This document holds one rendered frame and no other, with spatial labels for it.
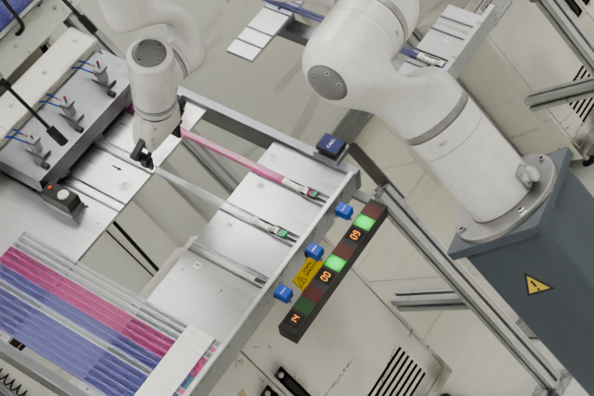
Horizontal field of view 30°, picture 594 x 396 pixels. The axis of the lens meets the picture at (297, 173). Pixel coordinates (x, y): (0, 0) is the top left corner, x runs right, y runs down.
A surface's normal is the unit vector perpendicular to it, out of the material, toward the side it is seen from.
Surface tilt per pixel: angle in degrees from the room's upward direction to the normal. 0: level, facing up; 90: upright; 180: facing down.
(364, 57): 81
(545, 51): 90
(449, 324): 0
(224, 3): 90
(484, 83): 90
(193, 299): 44
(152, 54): 54
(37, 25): 90
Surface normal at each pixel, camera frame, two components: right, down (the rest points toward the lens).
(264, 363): 0.53, -0.12
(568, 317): -0.40, 0.65
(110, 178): -0.10, -0.59
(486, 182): -0.01, 0.41
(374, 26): 0.47, -0.34
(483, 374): -0.65, -0.70
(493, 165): 0.32, 0.12
